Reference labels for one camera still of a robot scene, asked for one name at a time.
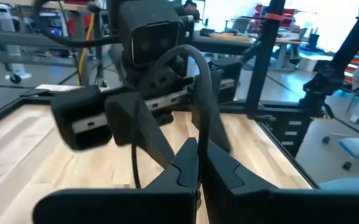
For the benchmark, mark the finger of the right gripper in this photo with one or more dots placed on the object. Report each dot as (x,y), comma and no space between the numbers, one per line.
(219,124)
(129,121)

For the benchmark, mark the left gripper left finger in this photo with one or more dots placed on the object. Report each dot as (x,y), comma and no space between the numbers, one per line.
(120,207)

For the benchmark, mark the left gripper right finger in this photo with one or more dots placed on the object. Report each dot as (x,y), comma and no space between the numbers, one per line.
(291,207)

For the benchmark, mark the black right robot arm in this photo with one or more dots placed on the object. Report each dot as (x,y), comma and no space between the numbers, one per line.
(112,15)

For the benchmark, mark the wooden desk black legs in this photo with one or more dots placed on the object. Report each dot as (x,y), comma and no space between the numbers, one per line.
(229,38)

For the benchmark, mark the wooden workbench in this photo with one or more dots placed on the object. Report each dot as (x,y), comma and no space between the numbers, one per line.
(11,37)

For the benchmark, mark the person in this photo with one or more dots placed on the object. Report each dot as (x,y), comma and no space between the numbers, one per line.
(191,7)

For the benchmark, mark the orange tape band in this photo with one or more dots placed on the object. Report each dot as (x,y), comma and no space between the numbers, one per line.
(274,16)

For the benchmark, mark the black side stand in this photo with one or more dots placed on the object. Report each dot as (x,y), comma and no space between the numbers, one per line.
(353,34)

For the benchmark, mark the black aluminium table frame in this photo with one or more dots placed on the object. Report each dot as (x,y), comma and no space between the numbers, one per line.
(263,62)

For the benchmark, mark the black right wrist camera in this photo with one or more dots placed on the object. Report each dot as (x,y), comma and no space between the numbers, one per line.
(154,40)

